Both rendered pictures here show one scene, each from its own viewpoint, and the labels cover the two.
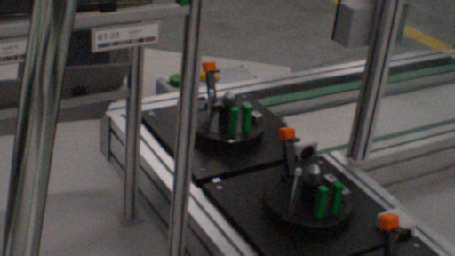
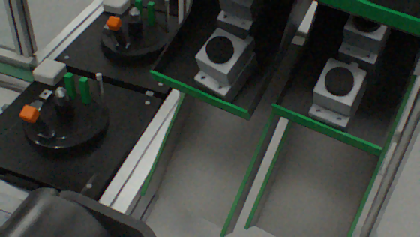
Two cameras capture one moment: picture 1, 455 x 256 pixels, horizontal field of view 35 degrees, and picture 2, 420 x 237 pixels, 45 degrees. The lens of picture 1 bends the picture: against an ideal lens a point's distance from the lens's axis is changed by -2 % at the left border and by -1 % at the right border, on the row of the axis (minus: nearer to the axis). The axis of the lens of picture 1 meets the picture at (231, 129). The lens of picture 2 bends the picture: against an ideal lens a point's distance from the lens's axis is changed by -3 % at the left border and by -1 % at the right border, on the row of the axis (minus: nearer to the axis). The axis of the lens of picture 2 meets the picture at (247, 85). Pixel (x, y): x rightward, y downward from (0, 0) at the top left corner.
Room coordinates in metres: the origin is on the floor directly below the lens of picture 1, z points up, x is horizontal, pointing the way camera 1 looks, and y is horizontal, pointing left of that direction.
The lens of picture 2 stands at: (1.32, 0.64, 1.60)
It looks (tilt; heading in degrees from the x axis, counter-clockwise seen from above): 41 degrees down; 227
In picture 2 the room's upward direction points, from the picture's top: 6 degrees clockwise
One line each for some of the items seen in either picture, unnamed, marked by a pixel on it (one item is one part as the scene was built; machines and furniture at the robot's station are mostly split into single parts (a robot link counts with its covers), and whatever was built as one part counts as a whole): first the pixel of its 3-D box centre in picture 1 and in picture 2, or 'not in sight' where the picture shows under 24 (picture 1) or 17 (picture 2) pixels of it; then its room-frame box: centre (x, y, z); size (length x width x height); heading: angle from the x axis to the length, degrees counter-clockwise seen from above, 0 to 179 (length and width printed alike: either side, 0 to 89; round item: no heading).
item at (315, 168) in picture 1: (311, 186); (135, 24); (0.92, -0.13, 1.01); 0.24 x 0.24 x 0.13; 34
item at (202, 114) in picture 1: (225, 125); (66, 120); (1.14, 0.01, 0.98); 0.14 x 0.14 x 0.02
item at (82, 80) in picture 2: (233, 121); (85, 90); (1.09, 0.00, 1.01); 0.01 x 0.01 x 0.05; 34
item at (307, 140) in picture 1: (299, 147); (51, 75); (1.11, -0.12, 0.97); 0.05 x 0.05 x 0.04; 34
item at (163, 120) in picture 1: (224, 134); (68, 128); (1.14, 0.01, 0.96); 0.24 x 0.24 x 0.02; 34
